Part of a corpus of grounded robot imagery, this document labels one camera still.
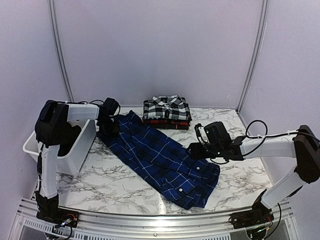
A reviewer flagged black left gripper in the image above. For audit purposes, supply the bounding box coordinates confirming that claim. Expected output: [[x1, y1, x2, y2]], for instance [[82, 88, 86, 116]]
[[97, 117, 119, 136]]

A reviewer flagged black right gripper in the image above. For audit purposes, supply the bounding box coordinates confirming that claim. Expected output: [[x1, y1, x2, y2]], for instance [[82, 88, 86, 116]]
[[186, 142, 223, 160]]

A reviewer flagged blue plaid long sleeve shirt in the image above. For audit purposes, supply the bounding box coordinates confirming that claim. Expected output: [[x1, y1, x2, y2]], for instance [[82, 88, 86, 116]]
[[97, 110, 220, 210]]

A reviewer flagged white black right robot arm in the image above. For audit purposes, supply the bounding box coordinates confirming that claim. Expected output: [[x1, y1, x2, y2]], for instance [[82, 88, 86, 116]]
[[186, 121, 320, 229]]

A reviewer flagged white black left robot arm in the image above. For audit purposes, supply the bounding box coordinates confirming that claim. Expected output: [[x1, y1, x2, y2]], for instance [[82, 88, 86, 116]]
[[34, 97, 121, 224]]

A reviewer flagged black garment in bin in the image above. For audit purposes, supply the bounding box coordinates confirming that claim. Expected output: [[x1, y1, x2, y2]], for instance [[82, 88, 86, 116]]
[[58, 122, 82, 157]]

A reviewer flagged red black folded shirt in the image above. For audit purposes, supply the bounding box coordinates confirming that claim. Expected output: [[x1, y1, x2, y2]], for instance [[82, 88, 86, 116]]
[[142, 119, 192, 130]]

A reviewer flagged white plastic bin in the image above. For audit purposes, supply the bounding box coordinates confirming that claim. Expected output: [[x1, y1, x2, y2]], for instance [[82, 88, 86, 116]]
[[22, 118, 97, 175]]

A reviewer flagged black white checked folded shirt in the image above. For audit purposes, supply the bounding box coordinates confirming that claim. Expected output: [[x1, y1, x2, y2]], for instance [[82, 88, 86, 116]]
[[142, 95, 192, 122]]

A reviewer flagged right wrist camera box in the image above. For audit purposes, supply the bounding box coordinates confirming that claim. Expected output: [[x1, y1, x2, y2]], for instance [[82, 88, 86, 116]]
[[194, 121, 232, 145]]

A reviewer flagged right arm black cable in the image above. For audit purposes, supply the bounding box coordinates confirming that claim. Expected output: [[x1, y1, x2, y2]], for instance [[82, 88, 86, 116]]
[[244, 119, 270, 151]]

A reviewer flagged aluminium front rail frame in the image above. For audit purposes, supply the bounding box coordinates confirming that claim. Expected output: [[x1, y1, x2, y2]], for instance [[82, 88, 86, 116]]
[[8, 198, 302, 240]]

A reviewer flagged left aluminium wall post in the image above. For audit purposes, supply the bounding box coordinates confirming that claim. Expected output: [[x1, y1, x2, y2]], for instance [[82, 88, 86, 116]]
[[47, 0, 75, 102]]

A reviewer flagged aluminium wall post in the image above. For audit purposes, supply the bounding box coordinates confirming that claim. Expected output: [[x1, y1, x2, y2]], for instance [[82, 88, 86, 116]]
[[236, 0, 270, 114], [47, 0, 75, 102]]

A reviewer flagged right aluminium wall post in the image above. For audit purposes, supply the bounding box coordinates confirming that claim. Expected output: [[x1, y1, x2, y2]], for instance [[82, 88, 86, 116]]
[[236, 0, 270, 114]]

